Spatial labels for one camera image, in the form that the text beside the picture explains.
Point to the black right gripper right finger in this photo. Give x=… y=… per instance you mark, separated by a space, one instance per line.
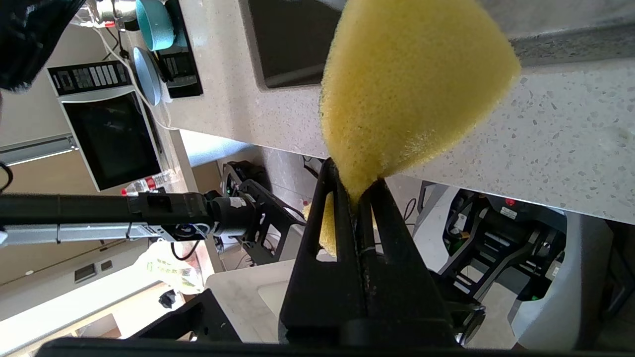
x=402 y=297

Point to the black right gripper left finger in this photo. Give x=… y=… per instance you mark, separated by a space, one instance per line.
x=322 y=297

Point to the yellow green sponge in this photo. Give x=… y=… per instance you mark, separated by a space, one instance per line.
x=407 y=74

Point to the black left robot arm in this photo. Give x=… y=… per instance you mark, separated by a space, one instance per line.
x=99 y=208

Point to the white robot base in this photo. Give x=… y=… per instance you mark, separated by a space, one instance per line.
x=570 y=307

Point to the stainless steel sink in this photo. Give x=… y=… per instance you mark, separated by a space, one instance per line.
x=292 y=39

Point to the white green plastic bag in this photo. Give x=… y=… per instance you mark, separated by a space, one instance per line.
x=173 y=270

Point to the clear plastic water bottle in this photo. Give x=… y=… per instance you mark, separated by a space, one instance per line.
x=149 y=183

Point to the microwave oven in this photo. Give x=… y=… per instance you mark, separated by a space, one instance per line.
x=114 y=139

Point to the pale blue round disc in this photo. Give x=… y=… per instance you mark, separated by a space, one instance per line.
x=146 y=74

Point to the grey wall switch panel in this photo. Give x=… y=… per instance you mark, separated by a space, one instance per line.
x=84 y=272

